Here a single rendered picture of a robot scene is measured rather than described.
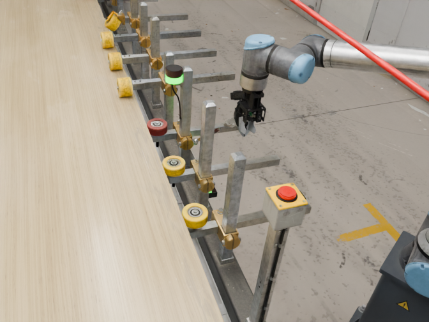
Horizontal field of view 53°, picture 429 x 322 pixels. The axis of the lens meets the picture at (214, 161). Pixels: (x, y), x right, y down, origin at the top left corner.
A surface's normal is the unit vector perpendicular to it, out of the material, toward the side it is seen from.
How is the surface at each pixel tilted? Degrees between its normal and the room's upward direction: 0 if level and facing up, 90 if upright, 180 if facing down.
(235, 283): 0
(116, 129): 0
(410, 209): 0
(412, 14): 90
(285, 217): 90
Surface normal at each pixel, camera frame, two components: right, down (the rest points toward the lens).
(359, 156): 0.07, -0.79
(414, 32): -0.93, 0.18
